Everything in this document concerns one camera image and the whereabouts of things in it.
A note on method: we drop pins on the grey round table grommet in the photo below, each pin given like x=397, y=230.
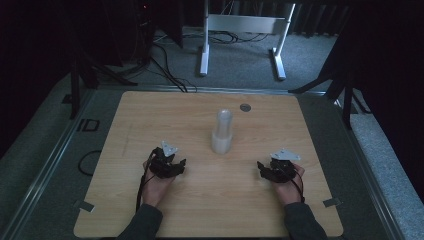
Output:
x=245, y=107

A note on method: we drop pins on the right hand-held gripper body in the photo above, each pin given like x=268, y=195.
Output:
x=283, y=170

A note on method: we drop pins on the person's right hand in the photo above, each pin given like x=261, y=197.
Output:
x=290, y=191

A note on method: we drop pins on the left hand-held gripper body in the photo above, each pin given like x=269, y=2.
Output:
x=163, y=166

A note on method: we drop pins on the person's left hand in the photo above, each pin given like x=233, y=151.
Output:
x=154, y=191

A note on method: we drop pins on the white metal stand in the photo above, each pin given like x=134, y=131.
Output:
x=246, y=24

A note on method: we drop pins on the dark equipment rack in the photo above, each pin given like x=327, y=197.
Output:
x=133, y=33

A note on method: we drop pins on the grey tape piece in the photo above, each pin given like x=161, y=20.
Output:
x=332, y=202
x=86, y=206

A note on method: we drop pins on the stack of clear plastic cups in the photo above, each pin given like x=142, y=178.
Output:
x=221, y=140

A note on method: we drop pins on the black tripod stand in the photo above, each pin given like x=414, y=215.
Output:
x=75, y=90
x=347, y=100

